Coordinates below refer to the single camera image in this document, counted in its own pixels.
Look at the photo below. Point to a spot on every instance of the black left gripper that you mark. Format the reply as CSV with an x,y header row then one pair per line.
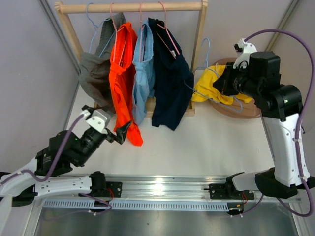
x,y
121,132

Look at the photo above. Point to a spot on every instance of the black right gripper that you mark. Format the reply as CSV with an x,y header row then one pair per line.
x,y
223,83

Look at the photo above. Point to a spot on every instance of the yellow shorts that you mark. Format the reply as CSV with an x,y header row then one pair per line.
x,y
204,88

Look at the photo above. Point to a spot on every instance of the blue wire hanger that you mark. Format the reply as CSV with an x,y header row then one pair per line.
x,y
206,64

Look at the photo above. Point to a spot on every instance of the navy blue shorts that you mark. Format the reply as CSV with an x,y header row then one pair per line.
x,y
171,94

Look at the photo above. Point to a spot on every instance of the pink hanger of navy shorts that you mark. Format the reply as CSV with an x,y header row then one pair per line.
x,y
175,51

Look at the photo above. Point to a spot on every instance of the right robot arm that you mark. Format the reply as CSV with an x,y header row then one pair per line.
x,y
257,75

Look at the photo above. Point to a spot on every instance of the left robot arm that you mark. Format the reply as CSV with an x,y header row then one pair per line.
x,y
46,174

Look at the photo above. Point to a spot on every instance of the light blue shorts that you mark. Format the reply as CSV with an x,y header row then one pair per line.
x,y
144,79

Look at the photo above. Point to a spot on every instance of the grey shorts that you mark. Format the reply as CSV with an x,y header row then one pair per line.
x,y
94,79

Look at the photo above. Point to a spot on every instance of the orange shorts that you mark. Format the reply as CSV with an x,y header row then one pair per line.
x,y
121,78

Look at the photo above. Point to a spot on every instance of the pink hanger of orange shorts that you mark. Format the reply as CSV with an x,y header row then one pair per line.
x,y
114,27

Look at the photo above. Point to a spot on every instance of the blue hanger of grey shorts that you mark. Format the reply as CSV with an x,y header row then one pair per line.
x,y
107,36

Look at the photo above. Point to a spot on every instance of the translucent pink plastic basket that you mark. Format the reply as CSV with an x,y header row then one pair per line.
x,y
238,109

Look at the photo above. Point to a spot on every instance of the wooden clothes rack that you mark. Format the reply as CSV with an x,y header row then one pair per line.
x,y
64,10

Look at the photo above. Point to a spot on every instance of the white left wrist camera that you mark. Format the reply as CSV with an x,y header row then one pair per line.
x,y
98,120

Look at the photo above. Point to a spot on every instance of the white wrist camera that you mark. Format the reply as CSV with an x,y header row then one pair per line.
x,y
243,49
98,120

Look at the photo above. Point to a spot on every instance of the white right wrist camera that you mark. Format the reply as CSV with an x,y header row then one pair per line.
x,y
243,49

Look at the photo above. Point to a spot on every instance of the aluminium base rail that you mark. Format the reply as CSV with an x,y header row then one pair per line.
x,y
148,188

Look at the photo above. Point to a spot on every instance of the slotted cable duct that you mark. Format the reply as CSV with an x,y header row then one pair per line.
x,y
138,205

